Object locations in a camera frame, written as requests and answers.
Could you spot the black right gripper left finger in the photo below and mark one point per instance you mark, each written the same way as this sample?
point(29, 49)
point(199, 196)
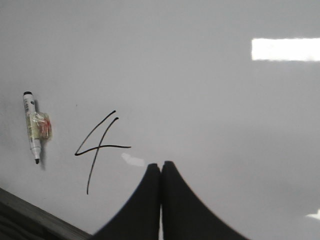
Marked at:
point(139, 218)

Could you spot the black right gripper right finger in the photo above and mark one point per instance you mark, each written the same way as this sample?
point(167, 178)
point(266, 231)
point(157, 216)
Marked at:
point(184, 215)

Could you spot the white black whiteboard marker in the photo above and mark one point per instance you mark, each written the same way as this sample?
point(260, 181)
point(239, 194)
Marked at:
point(38, 125)

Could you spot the grey aluminium whiteboard tray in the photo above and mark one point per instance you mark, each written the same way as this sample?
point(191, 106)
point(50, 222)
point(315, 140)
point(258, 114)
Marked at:
point(21, 220)

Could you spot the white glossy whiteboard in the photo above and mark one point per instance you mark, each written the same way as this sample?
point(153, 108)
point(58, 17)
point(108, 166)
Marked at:
point(126, 83)

